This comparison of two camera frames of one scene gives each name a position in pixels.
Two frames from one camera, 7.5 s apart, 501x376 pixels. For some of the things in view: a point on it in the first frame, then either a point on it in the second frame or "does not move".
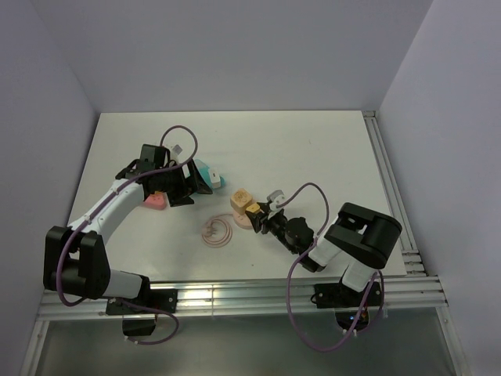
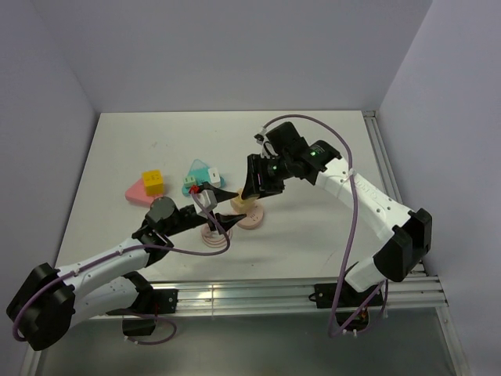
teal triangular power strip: (205, 171) does not move
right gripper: (256, 219) to (256, 164)
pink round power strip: (217, 231) does not move
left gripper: (187, 186) to (228, 220)
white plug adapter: (214, 177) does not move
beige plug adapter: (240, 199) does not move
